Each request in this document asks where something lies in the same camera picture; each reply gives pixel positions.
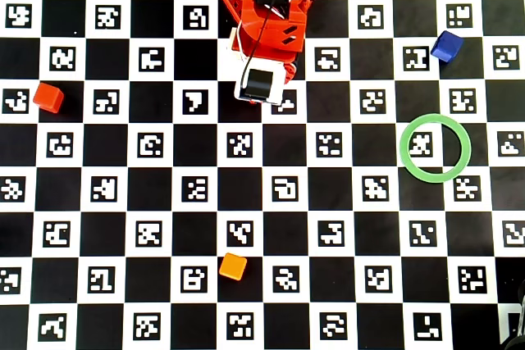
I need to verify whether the orange cube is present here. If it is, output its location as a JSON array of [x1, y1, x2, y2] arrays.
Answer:
[[218, 252, 249, 282]]

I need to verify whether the green ring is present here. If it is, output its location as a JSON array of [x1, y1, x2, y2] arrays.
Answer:
[[399, 113, 473, 184]]

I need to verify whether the black white marker checkerboard mat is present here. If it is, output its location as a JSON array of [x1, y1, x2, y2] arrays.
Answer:
[[0, 0, 525, 350]]

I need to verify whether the blue cube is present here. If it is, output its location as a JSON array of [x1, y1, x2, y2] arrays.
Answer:
[[430, 30, 465, 63]]

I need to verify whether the red cube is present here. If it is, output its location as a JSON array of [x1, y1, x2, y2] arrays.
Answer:
[[32, 82, 65, 114]]

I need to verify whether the red perforated robot base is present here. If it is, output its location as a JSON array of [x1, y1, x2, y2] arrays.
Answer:
[[221, 0, 244, 36]]

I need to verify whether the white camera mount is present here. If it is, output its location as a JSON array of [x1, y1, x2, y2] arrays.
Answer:
[[228, 28, 287, 107]]

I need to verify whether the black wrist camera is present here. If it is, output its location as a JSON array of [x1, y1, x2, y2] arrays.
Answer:
[[244, 67, 275, 100]]

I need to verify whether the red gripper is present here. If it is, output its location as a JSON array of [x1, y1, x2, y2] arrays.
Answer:
[[236, 9, 308, 80]]

